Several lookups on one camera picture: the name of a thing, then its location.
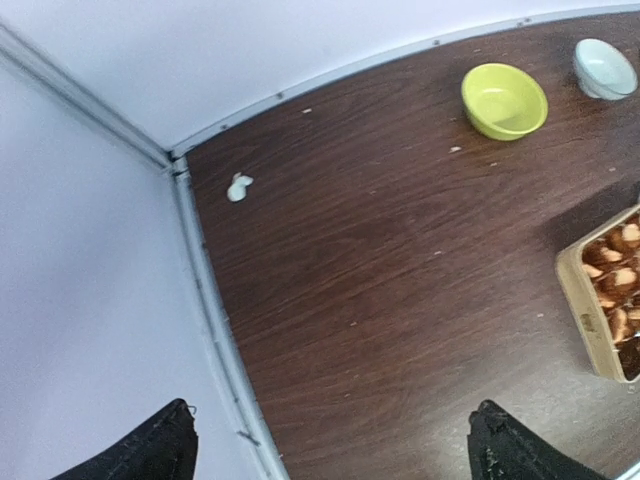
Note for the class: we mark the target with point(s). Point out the gold cookie tin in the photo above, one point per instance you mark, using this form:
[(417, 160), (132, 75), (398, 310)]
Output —
[(599, 275)]

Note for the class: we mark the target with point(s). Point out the aluminium corner post left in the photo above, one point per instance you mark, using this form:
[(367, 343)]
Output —
[(28, 59)]

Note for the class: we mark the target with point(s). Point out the white heart cookie piece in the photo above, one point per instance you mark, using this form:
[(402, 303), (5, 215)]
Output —
[(237, 190)]

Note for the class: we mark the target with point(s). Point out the light blue striped bowl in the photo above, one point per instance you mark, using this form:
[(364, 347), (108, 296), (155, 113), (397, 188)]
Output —
[(602, 71)]

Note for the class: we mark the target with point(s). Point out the green bowl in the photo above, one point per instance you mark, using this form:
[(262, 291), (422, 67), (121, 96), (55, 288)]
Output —
[(503, 102)]

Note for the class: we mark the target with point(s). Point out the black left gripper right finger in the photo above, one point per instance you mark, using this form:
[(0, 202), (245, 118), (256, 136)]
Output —
[(501, 447)]

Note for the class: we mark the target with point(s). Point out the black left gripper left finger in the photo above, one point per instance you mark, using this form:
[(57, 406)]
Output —
[(164, 446)]

